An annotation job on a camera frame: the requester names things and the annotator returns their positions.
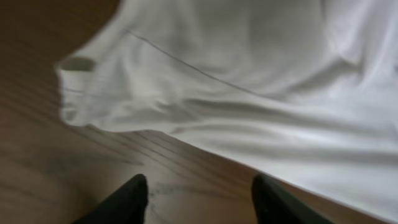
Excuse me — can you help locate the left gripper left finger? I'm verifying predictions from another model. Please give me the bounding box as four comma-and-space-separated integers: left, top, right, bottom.
73, 174, 149, 224

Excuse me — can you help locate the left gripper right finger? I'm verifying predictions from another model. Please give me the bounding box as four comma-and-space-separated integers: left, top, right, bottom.
251, 174, 331, 224

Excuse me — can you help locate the white robot print t-shirt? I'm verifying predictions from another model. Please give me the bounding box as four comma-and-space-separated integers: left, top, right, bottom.
56, 0, 397, 222

